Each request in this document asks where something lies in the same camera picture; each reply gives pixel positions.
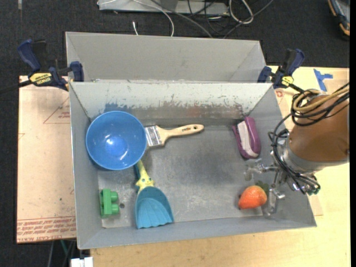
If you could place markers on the orange toy strawberry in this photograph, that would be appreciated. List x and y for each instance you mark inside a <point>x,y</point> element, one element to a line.
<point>251,197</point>

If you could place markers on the grey metal bin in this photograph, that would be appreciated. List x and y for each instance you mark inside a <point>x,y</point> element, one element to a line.
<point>200,163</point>

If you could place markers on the green toy brick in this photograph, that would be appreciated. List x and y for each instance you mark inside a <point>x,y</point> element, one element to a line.
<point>109,203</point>

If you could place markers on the brown cardboard board red print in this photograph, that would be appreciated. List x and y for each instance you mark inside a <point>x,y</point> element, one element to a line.
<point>44,163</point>

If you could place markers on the purple and white brush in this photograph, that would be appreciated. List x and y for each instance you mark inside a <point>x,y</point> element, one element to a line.
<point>250,139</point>

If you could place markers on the blue plastic bowl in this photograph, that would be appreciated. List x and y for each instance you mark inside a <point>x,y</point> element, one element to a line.
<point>115,140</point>

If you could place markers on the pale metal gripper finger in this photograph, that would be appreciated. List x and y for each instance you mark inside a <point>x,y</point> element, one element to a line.
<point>257,168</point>
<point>272,202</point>

